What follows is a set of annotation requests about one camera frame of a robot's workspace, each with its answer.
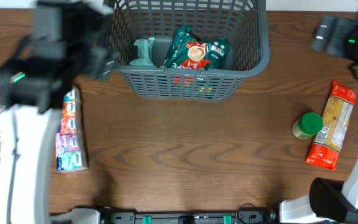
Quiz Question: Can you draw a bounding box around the mint green wipes packet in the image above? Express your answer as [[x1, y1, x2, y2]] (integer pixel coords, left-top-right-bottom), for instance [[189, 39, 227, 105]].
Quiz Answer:
[[130, 37, 155, 66]]

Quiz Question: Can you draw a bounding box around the green coffee mix bag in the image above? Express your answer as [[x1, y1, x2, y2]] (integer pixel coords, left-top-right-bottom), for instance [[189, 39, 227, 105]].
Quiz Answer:
[[163, 26, 230, 70]]

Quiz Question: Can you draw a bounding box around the Kleenex tissue multipack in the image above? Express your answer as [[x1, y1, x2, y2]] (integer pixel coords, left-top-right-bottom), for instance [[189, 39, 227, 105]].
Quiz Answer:
[[55, 86, 88, 173]]

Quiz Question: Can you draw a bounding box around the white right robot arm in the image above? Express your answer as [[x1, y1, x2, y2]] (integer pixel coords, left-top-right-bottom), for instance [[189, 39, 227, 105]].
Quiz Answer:
[[266, 16, 358, 223]]

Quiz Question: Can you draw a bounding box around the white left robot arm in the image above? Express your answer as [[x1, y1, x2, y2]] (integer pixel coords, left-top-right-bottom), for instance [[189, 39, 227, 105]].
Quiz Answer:
[[0, 1, 119, 223]]

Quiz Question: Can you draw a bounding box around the orange pasta packet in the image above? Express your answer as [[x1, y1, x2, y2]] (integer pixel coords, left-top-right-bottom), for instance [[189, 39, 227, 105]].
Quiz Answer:
[[305, 80, 357, 170]]

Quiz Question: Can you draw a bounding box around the green lid jar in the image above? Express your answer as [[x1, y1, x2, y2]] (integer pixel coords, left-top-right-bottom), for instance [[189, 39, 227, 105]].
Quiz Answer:
[[291, 112, 323, 139]]

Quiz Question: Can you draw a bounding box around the grey plastic basket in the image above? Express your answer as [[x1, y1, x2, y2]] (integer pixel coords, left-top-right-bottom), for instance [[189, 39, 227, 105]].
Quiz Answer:
[[99, 0, 270, 100]]

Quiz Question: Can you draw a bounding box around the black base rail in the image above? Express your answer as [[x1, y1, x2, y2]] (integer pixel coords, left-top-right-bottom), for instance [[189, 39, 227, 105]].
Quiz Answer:
[[50, 203, 278, 224]]

